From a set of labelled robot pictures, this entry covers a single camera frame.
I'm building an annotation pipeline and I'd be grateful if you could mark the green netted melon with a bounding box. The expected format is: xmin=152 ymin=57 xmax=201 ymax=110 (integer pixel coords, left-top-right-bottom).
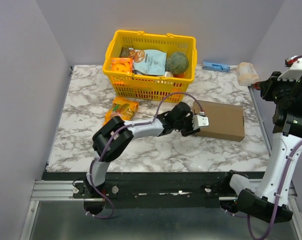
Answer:
xmin=166 ymin=52 xmax=189 ymax=75

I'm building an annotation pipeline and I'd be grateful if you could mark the brown cardboard express box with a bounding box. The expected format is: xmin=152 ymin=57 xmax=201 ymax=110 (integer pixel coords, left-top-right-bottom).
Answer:
xmin=195 ymin=101 xmax=245 ymax=142

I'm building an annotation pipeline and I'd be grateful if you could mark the blue flat package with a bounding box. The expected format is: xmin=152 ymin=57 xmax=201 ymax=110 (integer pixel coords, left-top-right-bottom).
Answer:
xmin=202 ymin=61 xmax=230 ymax=73

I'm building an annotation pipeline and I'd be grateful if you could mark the aluminium frame rail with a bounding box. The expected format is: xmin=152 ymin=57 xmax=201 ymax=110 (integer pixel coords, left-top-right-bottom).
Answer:
xmin=20 ymin=180 xmax=302 ymax=240

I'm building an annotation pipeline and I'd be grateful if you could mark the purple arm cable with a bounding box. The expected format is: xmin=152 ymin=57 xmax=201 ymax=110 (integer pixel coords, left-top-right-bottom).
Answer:
xmin=85 ymin=92 xmax=206 ymax=220
xmin=225 ymin=53 xmax=302 ymax=240

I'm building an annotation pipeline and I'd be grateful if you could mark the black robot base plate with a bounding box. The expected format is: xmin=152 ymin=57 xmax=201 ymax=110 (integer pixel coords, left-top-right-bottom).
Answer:
xmin=73 ymin=171 xmax=251 ymax=210

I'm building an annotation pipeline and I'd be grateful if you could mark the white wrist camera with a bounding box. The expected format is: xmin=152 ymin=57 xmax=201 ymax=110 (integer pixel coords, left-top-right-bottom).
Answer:
xmin=192 ymin=114 xmax=209 ymax=130
xmin=278 ymin=55 xmax=302 ymax=82

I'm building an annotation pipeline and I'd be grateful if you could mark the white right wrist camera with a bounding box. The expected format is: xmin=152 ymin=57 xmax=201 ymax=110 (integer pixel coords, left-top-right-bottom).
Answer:
xmin=278 ymin=55 xmax=302 ymax=82

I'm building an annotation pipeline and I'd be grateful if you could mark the yellow plastic shopping basket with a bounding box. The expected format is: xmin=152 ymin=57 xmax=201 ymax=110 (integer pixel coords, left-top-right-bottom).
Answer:
xmin=102 ymin=30 xmax=197 ymax=101

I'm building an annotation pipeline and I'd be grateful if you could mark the light blue cassava chips bag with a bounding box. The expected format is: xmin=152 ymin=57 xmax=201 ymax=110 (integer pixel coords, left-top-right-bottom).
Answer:
xmin=129 ymin=48 xmax=167 ymax=76

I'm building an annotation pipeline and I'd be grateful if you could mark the orange fruit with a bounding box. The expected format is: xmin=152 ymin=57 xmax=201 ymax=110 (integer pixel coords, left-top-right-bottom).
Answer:
xmin=174 ymin=73 xmax=185 ymax=79

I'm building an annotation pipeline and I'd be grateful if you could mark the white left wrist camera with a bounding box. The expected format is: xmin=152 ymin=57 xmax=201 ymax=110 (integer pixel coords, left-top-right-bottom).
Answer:
xmin=192 ymin=114 xmax=209 ymax=130

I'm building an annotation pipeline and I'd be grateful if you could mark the orange gummy candy bag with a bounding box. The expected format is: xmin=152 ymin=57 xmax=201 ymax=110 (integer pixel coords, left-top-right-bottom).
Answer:
xmin=103 ymin=96 xmax=139 ymax=125

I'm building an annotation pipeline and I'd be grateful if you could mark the white cup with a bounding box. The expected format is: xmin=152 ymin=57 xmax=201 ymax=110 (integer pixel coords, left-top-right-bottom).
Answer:
xmin=164 ymin=71 xmax=174 ymax=78

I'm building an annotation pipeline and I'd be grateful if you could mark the orange snack box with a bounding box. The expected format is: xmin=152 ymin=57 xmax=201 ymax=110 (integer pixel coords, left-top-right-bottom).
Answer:
xmin=111 ymin=57 xmax=133 ymax=74

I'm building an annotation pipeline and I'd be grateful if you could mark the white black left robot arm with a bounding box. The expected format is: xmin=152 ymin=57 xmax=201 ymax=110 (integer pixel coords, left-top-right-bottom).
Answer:
xmin=84 ymin=102 xmax=208 ymax=198

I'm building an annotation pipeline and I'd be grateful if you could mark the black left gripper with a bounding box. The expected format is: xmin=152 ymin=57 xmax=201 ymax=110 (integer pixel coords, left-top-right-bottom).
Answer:
xmin=174 ymin=113 xmax=200 ymax=138

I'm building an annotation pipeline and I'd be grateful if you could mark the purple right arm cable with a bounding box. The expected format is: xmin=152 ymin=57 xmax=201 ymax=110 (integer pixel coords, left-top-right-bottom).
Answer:
xmin=225 ymin=53 xmax=302 ymax=240

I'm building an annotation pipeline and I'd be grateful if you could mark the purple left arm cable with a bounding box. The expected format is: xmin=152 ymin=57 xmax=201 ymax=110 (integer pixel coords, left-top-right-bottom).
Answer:
xmin=85 ymin=92 xmax=206 ymax=220

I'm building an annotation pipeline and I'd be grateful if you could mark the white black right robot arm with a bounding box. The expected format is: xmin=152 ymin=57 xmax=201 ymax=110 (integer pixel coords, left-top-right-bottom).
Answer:
xmin=221 ymin=71 xmax=302 ymax=223

